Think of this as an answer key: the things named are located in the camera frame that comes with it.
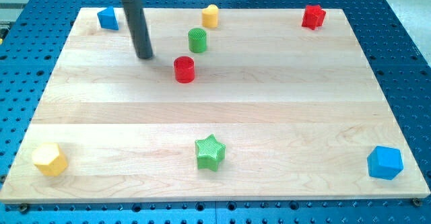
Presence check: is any green star block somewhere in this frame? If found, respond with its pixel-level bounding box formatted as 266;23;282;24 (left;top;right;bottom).
195;135;226;172

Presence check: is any red star block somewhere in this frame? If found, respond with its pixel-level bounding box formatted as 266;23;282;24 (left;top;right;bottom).
302;5;326;30

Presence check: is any light wooden board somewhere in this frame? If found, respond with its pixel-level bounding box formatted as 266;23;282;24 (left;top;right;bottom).
1;7;430;204

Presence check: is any red cylinder block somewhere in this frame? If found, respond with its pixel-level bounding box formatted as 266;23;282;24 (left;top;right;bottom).
174;56;195;83

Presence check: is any green cylinder block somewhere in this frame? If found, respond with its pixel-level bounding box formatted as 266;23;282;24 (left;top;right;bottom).
188;28;207;53

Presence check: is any yellow heart block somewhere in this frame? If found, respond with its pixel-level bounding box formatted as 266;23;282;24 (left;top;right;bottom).
201;4;219;28

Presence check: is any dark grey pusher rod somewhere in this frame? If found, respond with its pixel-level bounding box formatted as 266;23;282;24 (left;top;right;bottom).
121;0;154;59

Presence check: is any blue triangle block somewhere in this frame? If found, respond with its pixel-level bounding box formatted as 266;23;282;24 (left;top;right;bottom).
97;6;119;30

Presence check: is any yellow hexagon block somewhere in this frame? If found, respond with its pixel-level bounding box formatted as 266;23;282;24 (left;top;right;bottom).
32;143;69;176

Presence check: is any blue cube block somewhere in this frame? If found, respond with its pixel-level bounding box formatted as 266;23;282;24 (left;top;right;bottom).
367;146;404;180

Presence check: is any left board clamp screw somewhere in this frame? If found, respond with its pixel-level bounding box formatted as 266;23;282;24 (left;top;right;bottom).
18;203;29;214

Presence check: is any board clamp screw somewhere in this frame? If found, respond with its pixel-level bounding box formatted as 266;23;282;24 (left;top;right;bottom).
18;203;29;214
411;198;422;207

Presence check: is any right board clamp screw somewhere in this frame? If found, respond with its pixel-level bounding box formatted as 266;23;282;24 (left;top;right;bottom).
411;198;422;207

